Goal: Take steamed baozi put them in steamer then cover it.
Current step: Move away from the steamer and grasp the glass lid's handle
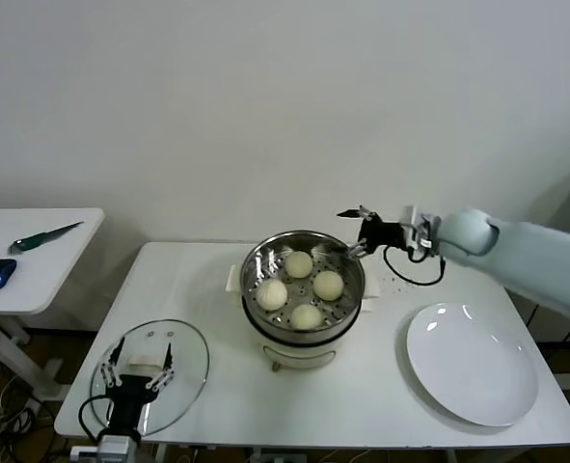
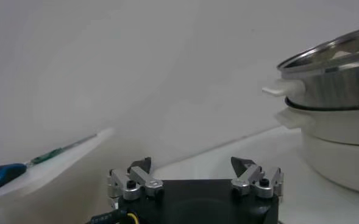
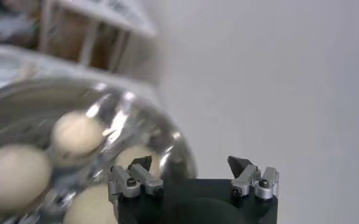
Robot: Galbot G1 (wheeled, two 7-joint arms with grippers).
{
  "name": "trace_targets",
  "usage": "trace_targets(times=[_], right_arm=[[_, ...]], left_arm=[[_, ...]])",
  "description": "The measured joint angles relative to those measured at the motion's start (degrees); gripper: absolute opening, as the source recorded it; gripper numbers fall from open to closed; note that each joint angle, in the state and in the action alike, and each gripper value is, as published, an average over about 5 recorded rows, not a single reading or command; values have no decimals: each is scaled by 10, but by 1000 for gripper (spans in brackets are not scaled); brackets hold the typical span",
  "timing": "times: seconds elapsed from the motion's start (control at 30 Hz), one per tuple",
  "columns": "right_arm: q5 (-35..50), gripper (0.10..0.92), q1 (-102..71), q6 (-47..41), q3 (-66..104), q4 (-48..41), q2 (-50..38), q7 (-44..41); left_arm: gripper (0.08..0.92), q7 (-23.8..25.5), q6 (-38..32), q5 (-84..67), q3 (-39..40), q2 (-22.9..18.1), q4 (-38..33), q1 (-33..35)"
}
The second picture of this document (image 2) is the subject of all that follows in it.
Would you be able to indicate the small white side table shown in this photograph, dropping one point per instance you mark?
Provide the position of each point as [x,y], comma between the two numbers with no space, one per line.
[60,164]

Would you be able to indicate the perforated steel steamer basket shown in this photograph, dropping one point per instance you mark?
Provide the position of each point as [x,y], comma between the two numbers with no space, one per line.
[334,88]

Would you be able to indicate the blue computer mouse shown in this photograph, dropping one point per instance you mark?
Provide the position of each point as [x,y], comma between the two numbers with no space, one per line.
[1,176]

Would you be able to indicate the white electric cooking pot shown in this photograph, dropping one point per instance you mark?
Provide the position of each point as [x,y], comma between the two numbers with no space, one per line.
[334,158]

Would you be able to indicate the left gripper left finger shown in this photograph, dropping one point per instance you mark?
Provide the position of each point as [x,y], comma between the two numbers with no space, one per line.
[139,179]

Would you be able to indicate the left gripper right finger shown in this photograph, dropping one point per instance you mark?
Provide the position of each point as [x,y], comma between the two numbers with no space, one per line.
[252,179]

